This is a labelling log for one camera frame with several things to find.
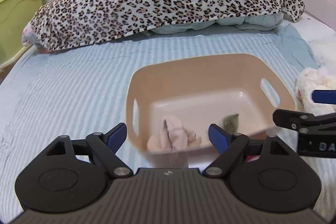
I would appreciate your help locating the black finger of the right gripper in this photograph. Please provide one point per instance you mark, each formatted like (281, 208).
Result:
(324, 96)
(294, 120)

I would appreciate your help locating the blue striped bed sheet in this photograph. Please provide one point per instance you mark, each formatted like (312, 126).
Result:
(80, 91)

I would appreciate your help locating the green plastic cabinet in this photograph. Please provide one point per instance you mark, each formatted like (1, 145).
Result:
(15, 14)

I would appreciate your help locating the pink cloth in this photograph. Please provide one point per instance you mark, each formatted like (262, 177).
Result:
(172, 136)

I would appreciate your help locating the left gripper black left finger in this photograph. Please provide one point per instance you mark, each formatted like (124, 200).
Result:
(69, 175)

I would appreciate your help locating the dark green snack packet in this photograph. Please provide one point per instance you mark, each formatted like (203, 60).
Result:
(230, 123)

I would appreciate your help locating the light teal quilt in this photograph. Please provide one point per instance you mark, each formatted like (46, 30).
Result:
(254, 24)

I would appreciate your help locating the white mattress pad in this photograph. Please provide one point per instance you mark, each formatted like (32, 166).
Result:
(319, 37)

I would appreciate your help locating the beige plastic basket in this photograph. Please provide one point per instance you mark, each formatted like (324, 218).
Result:
(201, 91)

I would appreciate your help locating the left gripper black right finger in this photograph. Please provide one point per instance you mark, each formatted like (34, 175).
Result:
(266, 174)

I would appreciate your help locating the white fluffy plush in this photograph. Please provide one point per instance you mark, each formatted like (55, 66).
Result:
(311, 79)

